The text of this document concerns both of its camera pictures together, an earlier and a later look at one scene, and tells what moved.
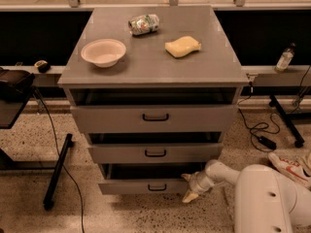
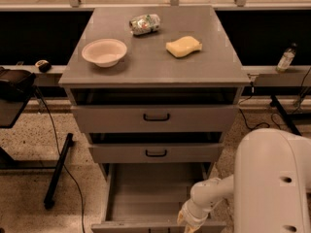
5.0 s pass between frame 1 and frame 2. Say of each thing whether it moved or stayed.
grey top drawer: stayed
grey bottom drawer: moved
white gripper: moved
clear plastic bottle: stayed
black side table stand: stayed
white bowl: stayed
